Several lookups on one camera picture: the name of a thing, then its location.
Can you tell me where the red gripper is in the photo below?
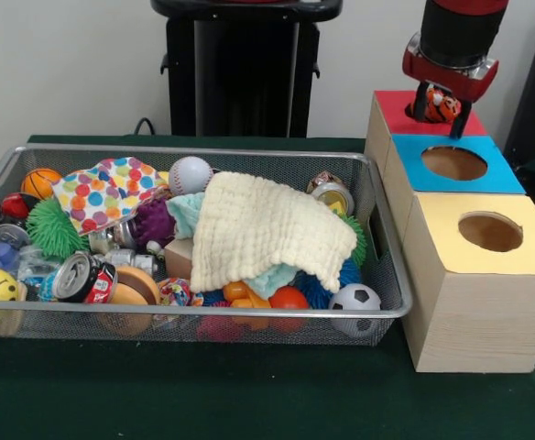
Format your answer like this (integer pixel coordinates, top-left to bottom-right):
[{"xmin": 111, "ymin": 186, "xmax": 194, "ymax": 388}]
[{"xmin": 401, "ymin": 48, "xmax": 500, "ymax": 140}]

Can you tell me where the orange striped tiger plush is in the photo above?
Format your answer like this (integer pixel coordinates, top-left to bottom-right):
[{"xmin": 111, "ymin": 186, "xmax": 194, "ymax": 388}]
[{"xmin": 422, "ymin": 88, "xmax": 462, "ymax": 124}]

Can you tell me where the cream muslin cloth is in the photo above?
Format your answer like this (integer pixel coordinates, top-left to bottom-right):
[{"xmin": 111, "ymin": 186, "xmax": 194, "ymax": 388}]
[{"xmin": 189, "ymin": 171, "xmax": 359, "ymax": 294}]

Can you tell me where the light blue muslin cloth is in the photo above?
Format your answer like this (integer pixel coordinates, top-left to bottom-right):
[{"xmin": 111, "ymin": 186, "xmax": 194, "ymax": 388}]
[{"xmin": 166, "ymin": 192, "xmax": 299, "ymax": 297}]

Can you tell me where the plush hamburger toy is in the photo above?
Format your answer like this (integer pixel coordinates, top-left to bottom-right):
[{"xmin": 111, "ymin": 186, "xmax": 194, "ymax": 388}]
[{"xmin": 109, "ymin": 265, "xmax": 162, "ymax": 307}]

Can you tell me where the polka dot cloth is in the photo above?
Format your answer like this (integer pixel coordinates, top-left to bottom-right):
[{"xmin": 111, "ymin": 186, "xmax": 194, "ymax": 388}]
[{"xmin": 51, "ymin": 157, "xmax": 170, "ymax": 237}]

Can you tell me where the wooden box with three holes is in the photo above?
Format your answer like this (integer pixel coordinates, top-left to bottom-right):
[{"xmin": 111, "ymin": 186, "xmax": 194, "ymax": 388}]
[{"xmin": 363, "ymin": 89, "xmax": 535, "ymax": 373}]

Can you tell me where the shallow mesh bin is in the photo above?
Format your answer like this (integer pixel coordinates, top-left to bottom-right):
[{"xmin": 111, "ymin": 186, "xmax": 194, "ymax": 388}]
[{"xmin": 0, "ymin": 142, "xmax": 414, "ymax": 348}]

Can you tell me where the small soccer ball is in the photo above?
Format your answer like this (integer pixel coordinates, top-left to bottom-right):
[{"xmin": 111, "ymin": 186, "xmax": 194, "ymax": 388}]
[{"xmin": 329, "ymin": 283, "xmax": 383, "ymax": 312}]

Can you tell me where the white toy baseball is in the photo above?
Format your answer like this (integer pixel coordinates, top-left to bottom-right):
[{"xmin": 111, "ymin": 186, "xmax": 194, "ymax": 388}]
[{"xmin": 169, "ymin": 156, "xmax": 215, "ymax": 196}]

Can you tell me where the red soda can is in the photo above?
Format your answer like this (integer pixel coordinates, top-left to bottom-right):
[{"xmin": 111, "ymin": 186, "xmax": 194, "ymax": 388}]
[{"xmin": 51, "ymin": 253, "xmax": 118, "ymax": 304}]

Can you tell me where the green spiky ball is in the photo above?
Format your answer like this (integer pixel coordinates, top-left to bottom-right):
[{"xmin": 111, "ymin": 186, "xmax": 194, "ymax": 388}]
[{"xmin": 26, "ymin": 197, "xmax": 90, "ymax": 256}]

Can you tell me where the small orange basketball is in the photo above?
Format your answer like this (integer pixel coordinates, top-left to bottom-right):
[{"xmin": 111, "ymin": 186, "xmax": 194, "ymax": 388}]
[{"xmin": 21, "ymin": 167, "xmax": 62, "ymax": 201}]

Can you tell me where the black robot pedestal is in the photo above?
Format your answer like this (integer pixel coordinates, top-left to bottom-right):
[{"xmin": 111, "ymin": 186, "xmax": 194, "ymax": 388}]
[{"xmin": 150, "ymin": 0, "xmax": 344, "ymax": 138}]

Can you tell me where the black cable loop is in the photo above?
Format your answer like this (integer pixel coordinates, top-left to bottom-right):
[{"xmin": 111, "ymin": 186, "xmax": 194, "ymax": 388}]
[{"xmin": 133, "ymin": 116, "xmax": 157, "ymax": 136}]

